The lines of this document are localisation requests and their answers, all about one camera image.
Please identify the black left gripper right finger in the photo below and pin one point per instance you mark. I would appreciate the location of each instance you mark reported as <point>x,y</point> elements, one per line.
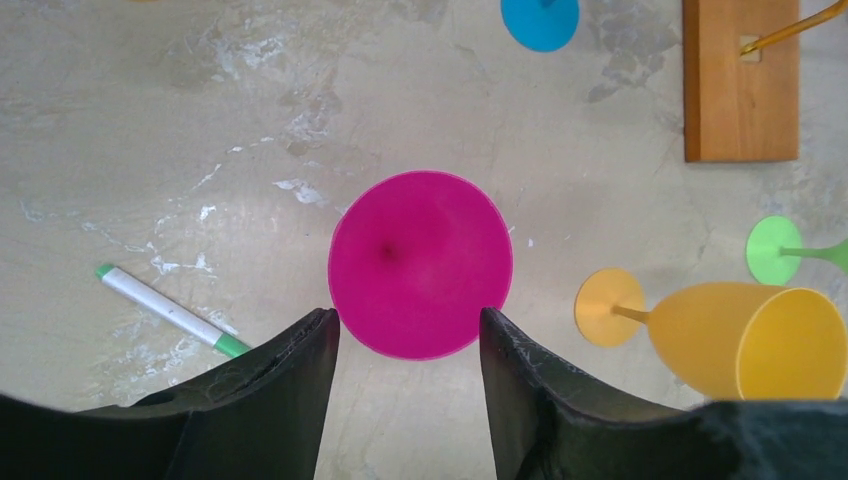
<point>549,419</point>

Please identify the blue plastic wine glass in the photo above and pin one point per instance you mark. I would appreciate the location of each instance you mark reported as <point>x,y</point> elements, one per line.
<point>541,25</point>

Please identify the pink plastic wine glass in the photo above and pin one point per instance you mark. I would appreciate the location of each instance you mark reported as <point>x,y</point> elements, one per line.
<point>413,262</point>

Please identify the green plastic wine glass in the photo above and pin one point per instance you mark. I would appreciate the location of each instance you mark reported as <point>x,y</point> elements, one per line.
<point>774,250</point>

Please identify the orange plastic wine glass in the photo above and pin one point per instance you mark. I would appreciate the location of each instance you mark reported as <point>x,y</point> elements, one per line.
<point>726,340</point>

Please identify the green capped white marker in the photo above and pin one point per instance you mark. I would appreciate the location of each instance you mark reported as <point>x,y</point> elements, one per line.
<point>145,296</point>

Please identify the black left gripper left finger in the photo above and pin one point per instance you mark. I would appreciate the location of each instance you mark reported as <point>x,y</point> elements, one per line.
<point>258,416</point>

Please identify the gold wire glass rack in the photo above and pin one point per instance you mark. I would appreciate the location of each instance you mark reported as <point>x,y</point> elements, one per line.
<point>741,78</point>

